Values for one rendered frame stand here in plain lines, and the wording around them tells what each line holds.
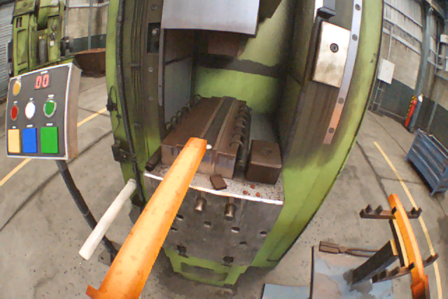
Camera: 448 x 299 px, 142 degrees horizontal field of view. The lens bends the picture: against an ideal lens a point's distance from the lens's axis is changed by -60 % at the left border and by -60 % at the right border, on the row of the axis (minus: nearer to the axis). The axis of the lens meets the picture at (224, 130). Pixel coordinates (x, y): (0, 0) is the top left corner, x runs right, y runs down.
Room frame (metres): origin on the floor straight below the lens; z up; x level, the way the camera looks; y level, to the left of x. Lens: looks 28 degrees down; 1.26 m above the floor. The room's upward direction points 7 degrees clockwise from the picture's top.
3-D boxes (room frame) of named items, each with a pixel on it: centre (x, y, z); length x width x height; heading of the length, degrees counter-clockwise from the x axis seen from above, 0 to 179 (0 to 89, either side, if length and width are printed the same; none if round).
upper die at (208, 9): (0.60, 0.04, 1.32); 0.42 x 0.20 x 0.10; 174
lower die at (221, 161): (0.60, 0.04, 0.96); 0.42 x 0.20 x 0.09; 174
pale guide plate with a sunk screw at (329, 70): (0.49, -0.26, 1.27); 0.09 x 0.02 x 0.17; 84
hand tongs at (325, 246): (0.19, -0.67, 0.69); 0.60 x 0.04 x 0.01; 70
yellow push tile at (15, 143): (0.22, 0.68, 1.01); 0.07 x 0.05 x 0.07; 109
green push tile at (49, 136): (0.29, 0.49, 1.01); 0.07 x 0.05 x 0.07; 109
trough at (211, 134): (0.60, 0.02, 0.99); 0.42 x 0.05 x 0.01; 174
